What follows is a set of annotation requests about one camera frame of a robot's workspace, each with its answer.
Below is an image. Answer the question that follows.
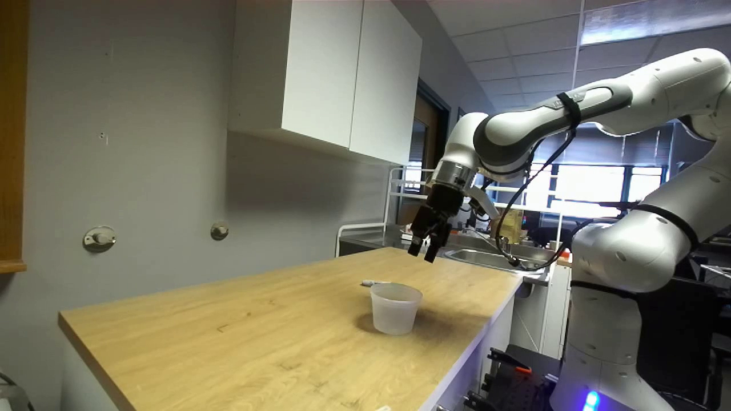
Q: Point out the white wire shelf rack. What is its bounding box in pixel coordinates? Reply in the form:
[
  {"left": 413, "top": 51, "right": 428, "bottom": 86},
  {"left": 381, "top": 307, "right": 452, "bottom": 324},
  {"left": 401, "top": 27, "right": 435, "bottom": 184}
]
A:
[{"left": 384, "top": 160, "right": 535, "bottom": 230}]

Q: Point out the ceiling light panel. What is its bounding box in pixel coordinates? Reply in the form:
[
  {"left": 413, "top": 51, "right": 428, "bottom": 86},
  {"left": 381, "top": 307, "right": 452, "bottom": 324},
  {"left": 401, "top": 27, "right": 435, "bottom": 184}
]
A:
[{"left": 578, "top": 0, "right": 731, "bottom": 49}]

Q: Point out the white wall cabinet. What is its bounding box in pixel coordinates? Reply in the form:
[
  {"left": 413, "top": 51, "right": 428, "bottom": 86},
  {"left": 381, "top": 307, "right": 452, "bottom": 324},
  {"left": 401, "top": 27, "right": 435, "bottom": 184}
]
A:
[
  {"left": 350, "top": 0, "right": 425, "bottom": 167},
  {"left": 228, "top": 0, "right": 365, "bottom": 150}
]

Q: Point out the white counter base cabinet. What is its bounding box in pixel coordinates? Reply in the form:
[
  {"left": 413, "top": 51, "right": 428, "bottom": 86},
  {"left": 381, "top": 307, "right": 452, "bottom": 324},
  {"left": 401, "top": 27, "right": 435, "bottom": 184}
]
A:
[{"left": 420, "top": 276, "right": 531, "bottom": 411}]

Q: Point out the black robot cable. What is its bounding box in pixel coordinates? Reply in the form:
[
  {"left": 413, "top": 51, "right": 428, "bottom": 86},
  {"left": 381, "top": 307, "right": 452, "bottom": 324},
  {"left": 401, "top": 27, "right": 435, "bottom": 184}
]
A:
[{"left": 490, "top": 91, "right": 585, "bottom": 275}]

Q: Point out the metal sink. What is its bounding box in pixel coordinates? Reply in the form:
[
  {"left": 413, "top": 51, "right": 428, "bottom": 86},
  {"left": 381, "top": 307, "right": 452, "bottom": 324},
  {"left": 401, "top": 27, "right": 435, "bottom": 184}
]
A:
[{"left": 442, "top": 239, "right": 556, "bottom": 278}]

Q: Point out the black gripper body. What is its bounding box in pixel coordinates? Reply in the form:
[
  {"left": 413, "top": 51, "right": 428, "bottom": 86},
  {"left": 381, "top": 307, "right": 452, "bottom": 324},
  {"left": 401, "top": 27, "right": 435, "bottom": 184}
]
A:
[{"left": 413, "top": 183, "right": 468, "bottom": 236}]

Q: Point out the translucent plastic cup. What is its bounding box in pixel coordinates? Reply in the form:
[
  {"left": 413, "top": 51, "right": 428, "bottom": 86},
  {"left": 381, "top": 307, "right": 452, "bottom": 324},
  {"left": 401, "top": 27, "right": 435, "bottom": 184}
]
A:
[{"left": 368, "top": 280, "right": 425, "bottom": 339}]

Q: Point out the bright window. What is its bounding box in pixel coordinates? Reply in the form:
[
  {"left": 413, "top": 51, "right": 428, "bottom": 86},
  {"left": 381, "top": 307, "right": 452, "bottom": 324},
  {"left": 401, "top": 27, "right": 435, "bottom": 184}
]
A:
[{"left": 524, "top": 160, "right": 668, "bottom": 223}]

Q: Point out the dark doorway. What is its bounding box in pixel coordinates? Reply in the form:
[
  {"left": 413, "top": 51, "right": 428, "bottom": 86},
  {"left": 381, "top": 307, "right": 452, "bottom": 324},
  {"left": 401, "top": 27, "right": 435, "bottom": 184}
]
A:
[{"left": 409, "top": 77, "right": 452, "bottom": 181}]

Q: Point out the black and red tool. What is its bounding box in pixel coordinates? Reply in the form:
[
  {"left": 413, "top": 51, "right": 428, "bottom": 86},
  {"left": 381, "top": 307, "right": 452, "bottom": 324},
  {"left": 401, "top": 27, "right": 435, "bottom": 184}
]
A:
[{"left": 461, "top": 345, "right": 562, "bottom": 411}]

